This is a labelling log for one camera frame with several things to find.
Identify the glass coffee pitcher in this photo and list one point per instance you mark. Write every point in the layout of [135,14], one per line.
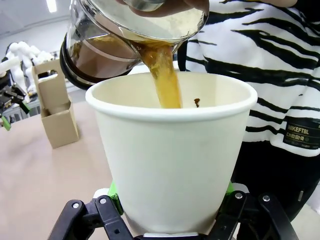
[100,57]

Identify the white paper cup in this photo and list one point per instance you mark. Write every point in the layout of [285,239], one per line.
[165,160]

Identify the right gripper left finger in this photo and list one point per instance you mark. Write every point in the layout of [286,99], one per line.
[100,217]

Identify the brown coffee liquid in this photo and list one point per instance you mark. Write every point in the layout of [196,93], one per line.
[167,82]

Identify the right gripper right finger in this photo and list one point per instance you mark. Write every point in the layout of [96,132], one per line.
[252,217]

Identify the person torso striped shirt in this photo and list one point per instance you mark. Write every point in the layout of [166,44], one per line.
[270,62]

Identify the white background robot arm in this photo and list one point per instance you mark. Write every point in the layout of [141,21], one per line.
[27,62]

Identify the brown cardboard cup carrier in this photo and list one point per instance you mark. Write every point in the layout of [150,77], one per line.
[60,127]

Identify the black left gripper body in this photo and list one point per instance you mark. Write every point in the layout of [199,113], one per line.
[6,91]

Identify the person's hand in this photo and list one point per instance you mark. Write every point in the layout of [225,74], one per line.
[172,7]

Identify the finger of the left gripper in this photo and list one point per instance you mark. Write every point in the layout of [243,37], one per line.
[23,105]
[5,123]

